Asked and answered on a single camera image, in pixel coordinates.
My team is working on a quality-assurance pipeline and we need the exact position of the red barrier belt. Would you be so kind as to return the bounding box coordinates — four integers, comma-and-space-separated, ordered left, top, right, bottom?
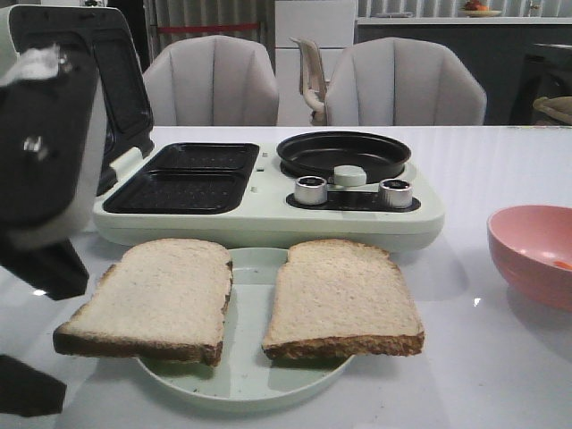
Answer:
156, 22, 261, 34

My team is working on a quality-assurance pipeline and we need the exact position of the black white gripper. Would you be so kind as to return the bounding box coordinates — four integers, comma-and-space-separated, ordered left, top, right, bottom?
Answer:
1, 45, 105, 300

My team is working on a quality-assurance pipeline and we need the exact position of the left silver control knob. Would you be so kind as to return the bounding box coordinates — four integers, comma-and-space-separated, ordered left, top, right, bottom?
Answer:
294, 176, 328, 206

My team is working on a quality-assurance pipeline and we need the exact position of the light green round plate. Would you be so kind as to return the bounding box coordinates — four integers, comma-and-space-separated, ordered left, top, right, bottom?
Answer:
138, 248, 352, 413

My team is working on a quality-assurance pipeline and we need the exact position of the right silver control knob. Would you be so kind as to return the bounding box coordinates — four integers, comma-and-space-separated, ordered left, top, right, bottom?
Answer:
378, 179, 413, 209

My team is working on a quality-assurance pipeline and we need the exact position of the grey upholstered chair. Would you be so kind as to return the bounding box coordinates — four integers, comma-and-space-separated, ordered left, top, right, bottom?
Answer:
325, 38, 487, 126
143, 35, 279, 126

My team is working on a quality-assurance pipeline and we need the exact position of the white refrigerator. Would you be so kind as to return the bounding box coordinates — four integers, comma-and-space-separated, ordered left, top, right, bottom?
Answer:
274, 1, 358, 127

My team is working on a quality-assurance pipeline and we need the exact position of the beige office chair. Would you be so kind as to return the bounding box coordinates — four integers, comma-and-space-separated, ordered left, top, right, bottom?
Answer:
290, 38, 329, 126

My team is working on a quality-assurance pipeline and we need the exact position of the green breakfast maker lid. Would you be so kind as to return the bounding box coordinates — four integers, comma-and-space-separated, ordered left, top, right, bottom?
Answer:
1, 4, 154, 195

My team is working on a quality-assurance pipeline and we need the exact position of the silver control knob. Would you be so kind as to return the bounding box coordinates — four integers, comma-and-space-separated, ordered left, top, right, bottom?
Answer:
378, 179, 413, 209
294, 176, 328, 206

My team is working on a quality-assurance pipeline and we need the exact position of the grey kitchen counter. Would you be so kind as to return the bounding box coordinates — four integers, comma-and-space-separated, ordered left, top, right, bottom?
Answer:
356, 17, 571, 125

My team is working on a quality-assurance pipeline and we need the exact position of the green pan handle knob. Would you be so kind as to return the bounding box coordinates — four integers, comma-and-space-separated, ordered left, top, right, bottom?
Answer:
333, 164, 367, 187

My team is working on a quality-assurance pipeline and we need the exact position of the white bread slice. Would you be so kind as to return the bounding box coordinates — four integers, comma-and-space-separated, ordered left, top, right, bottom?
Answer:
53, 239, 232, 366
262, 239, 425, 359

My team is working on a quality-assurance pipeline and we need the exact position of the fruit plate on counter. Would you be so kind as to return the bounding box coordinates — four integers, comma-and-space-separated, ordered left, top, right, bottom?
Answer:
459, 0, 501, 18

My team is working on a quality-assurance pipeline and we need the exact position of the left grey upholstered chair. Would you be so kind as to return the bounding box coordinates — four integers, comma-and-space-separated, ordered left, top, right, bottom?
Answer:
143, 35, 279, 126

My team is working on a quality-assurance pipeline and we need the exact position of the black round frying pan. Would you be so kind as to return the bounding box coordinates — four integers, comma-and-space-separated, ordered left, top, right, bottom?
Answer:
276, 130, 411, 183

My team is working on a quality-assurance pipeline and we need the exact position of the right grey upholstered chair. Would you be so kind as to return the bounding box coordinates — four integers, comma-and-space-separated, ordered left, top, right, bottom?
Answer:
325, 38, 487, 126

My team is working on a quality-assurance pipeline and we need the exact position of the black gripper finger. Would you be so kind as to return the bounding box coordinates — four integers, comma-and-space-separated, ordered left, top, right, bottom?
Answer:
1, 355, 67, 417

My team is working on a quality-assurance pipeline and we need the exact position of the pink bowl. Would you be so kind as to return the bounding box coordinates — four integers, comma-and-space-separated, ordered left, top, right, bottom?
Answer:
487, 205, 571, 311

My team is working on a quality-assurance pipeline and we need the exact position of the green breakfast maker base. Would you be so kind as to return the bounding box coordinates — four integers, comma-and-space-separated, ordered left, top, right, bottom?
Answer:
93, 142, 445, 252

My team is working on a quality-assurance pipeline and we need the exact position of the beige curtain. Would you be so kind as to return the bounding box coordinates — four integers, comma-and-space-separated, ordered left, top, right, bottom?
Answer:
143, 0, 274, 59

